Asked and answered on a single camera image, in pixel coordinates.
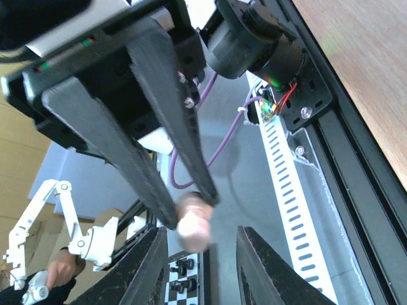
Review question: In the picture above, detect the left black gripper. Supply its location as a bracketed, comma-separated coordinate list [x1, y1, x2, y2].
[1, 17, 219, 229]

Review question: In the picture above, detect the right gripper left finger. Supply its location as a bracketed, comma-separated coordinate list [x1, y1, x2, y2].
[71, 227, 169, 304]

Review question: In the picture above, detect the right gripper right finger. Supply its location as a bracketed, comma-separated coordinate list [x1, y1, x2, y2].
[236, 226, 333, 304]

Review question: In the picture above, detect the light chess piece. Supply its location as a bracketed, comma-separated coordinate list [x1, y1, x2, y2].
[176, 191, 213, 254]

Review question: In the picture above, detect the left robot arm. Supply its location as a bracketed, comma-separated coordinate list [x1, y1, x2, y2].
[1, 1, 305, 229]

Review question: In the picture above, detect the left electronics board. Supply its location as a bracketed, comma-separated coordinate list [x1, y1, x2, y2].
[259, 82, 300, 123]

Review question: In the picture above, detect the person's hand in background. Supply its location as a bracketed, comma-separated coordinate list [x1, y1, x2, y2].
[46, 250, 86, 290]

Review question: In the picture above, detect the light blue cable duct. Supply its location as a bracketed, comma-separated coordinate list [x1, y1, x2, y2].
[251, 79, 338, 305]

